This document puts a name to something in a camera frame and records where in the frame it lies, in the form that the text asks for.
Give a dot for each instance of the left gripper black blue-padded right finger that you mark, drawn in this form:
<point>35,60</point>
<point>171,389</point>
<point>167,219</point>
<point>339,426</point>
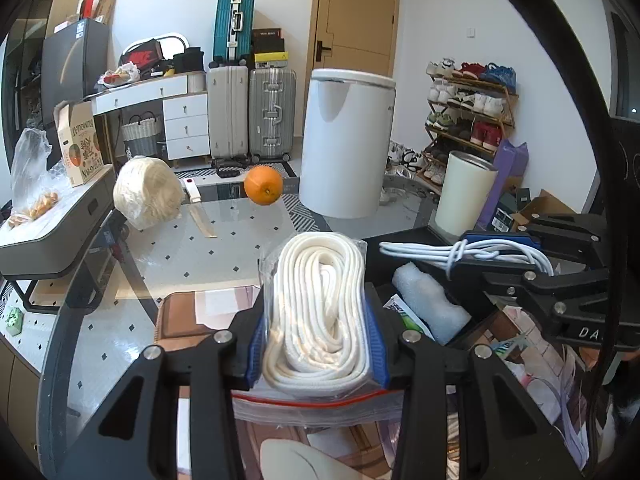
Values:
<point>390,354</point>

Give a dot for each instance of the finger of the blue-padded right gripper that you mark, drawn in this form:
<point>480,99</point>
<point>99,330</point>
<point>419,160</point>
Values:
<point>517,237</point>

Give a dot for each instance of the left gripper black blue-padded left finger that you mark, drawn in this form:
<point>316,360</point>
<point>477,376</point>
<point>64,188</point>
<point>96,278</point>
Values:
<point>134,432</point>

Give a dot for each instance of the white foam piece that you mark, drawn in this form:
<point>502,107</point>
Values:
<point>427,299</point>

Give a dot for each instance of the brown cardboard box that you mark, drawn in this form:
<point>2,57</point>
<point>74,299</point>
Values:
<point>544,203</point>

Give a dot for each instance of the purple paper bag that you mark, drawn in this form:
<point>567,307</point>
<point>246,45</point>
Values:
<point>510,161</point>

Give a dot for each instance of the white cylindrical cup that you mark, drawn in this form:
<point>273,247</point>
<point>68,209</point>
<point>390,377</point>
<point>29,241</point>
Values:
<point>468,181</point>

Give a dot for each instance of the wooden shoe rack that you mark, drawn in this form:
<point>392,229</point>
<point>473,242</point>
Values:
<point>470,109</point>

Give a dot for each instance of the white medicine sachet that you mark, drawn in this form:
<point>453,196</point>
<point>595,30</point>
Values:
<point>408,317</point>

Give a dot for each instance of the grey side table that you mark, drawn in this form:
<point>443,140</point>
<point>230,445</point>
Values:
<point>53,245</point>

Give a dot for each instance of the white tall trash bin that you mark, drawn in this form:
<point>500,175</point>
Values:
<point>349,120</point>

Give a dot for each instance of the cream yarn ball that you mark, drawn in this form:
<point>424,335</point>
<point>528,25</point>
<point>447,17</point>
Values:
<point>147,192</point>

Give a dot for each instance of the orange fruit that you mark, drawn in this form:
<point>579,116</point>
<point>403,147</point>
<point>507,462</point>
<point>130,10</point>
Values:
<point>263,185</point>

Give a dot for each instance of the clear plastic snack bag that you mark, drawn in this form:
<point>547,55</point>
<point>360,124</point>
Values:
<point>35,188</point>

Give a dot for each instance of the brown wooden door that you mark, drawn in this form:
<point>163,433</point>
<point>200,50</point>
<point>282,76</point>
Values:
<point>353,34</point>

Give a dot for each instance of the silver suitcase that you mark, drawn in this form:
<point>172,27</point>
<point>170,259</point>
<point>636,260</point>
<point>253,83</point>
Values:
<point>271,113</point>

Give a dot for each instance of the orange fruit cardboard box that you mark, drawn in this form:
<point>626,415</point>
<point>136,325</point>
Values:
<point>78,141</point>

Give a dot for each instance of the white drawer desk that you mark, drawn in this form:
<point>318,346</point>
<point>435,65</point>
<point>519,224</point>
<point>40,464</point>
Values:
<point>166,117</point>

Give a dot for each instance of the white suitcase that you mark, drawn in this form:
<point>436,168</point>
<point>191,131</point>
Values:
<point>227,94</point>

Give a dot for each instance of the teal suitcase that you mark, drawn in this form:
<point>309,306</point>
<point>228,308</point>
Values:
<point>232,42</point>

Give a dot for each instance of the grey refrigerator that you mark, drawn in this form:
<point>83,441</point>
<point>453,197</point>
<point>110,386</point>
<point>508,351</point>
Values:
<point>72,61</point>

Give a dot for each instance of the white handled knife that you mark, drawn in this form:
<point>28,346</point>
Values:
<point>197,211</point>

